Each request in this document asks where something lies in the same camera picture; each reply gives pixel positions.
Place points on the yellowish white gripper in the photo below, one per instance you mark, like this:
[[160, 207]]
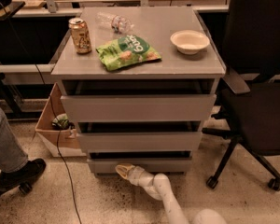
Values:
[[136, 175]]

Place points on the grey bottom drawer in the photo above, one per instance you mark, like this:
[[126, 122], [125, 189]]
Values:
[[104, 163]]

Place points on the grey drawer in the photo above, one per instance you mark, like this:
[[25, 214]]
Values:
[[104, 163], [136, 100], [139, 136]]

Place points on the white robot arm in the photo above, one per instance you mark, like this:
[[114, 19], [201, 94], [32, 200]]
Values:
[[159, 188]]

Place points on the grey middle drawer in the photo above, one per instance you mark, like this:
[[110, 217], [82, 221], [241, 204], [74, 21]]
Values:
[[139, 136]]

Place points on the grey top drawer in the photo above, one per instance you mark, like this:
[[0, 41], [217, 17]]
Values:
[[136, 100]]

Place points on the grey drawer cabinet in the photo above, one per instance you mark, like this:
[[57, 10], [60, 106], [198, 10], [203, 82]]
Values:
[[155, 25]]

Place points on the cardboard box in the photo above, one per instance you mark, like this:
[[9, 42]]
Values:
[[59, 143]]

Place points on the green item in box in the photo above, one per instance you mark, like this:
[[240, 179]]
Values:
[[61, 122]]

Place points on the black shoe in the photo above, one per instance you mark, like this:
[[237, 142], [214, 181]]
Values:
[[31, 171]]

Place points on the green chip bag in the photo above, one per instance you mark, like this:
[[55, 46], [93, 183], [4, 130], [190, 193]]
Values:
[[125, 51]]

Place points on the person leg in jeans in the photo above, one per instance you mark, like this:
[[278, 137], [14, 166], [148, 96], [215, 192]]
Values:
[[12, 156]]

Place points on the black office chair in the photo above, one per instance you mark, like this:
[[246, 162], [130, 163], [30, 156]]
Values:
[[248, 94]]

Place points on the white paper bowl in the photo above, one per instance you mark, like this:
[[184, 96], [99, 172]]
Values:
[[189, 42]]

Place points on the clear plastic water bottle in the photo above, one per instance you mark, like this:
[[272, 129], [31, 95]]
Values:
[[117, 23]]

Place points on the gold soda can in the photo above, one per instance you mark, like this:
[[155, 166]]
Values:
[[80, 35]]

